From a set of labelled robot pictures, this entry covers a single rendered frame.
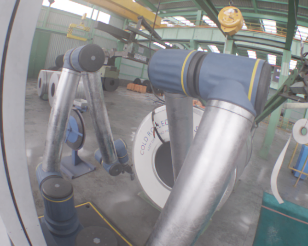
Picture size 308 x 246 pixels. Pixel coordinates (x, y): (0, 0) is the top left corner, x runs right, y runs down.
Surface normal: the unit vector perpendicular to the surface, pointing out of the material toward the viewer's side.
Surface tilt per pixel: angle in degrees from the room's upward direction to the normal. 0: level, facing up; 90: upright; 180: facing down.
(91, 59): 90
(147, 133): 90
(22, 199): 90
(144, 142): 90
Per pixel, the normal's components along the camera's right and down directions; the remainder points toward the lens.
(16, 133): 0.74, 0.30
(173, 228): -0.46, -0.15
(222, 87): -0.76, -0.28
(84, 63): 0.58, 0.37
